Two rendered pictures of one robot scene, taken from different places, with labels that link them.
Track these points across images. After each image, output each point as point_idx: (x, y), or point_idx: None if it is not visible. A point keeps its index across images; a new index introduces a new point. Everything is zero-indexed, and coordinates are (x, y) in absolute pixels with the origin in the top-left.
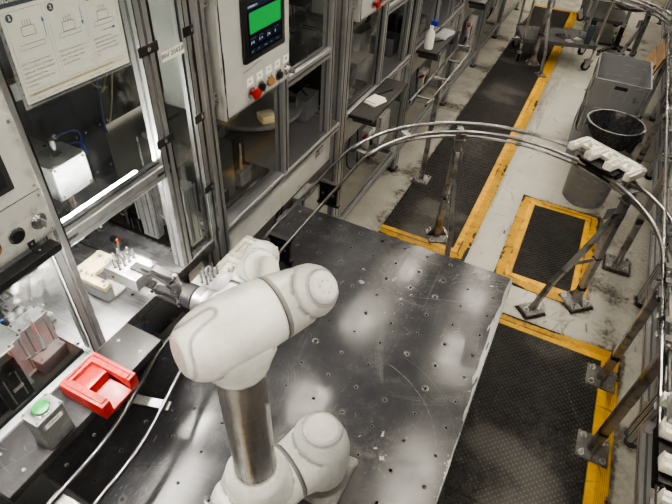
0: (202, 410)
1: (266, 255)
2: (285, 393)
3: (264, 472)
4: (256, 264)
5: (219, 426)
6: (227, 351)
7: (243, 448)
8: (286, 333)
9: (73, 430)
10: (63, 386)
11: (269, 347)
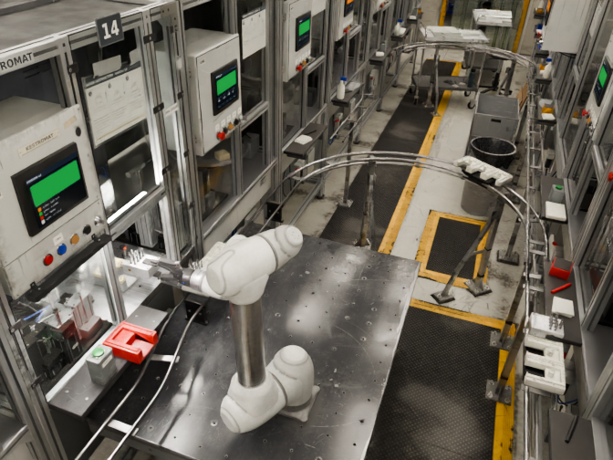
0: (199, 367)
1: None
2: None
3: (260, 376)
4: None
5: (213, 376)
6: (243, 272)
7: (247, 354)
8: (274, 265)
9: (117, 372)
10: (106, 343)
11: (264, 273)
